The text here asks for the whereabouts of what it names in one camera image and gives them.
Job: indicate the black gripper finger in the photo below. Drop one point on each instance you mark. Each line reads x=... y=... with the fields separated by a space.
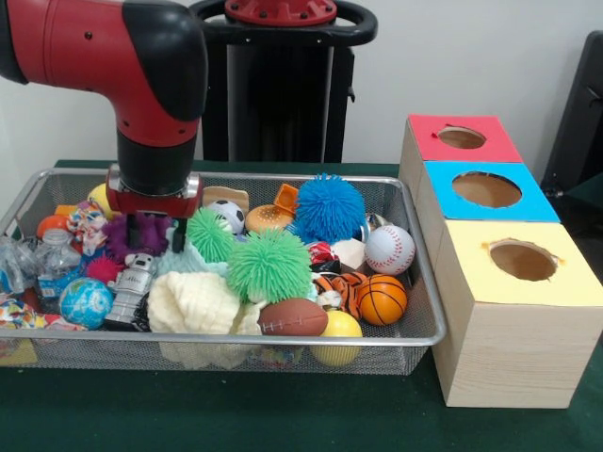
x=179 y=235
x=134 y=230

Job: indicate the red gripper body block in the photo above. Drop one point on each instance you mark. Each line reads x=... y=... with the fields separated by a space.
x=155 y=205

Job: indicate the purple knobbly ball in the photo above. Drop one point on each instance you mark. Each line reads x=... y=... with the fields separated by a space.
x=153 y=235

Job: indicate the green spiky rubber ball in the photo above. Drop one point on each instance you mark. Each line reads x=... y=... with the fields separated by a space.
x=268 y=263
x=212 y=233

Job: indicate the blue spiky rubber ball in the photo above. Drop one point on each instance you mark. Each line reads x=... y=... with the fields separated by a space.
x=330 y=207

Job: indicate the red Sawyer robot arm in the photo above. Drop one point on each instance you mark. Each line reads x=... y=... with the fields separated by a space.
x=141 y=70

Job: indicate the silver mesh bin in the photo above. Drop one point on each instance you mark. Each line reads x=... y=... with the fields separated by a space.
x=377 y=353

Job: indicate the wooden three-hole box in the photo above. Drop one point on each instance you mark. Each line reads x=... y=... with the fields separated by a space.
x=509 y=348

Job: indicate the black and white soccer ball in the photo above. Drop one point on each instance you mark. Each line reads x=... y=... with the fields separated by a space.
x=232 y=214

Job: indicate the cream knitted cloth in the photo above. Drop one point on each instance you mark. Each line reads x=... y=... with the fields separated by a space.
x=193 y=301

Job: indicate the brown football toy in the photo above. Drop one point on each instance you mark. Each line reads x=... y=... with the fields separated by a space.
x=292 y=318

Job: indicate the yellow smooth ball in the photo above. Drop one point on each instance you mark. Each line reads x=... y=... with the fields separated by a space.
x=341 y=327

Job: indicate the dark green tablecloth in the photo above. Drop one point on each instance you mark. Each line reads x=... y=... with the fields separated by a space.
x=235 y=414

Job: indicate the white baseball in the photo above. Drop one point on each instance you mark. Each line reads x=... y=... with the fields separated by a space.
x=388 y=248

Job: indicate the orange basketball toy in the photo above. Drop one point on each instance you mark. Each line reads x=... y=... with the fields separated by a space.
x=381 y=299

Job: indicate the green cloth side table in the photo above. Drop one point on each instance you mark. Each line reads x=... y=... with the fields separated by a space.
x=591 y=186

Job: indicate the black upright panel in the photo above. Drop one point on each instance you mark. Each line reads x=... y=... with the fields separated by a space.
x=579 y=108

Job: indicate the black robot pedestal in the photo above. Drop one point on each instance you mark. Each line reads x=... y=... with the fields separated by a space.
x=282 y=94

